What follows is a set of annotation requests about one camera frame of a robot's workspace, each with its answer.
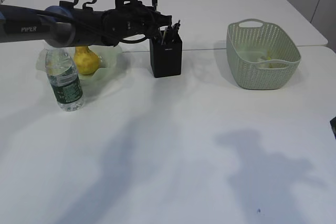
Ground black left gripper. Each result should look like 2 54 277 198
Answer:
102 0 172 46

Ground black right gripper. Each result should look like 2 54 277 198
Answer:
330 117 336 138

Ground yellow pear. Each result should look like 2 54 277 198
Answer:
73 46 100 75

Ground clear plastic water bottle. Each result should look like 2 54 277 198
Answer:
45 45 84 112

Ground yellow white waste paper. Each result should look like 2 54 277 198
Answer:
257 50 287 69

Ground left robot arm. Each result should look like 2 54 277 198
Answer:
1 0 172 48

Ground black square pen holder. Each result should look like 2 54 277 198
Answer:
150 35 183 78

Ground green woven plastic basket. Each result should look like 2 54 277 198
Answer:
226 19 301 90

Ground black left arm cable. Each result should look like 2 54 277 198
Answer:
34 0 158 44

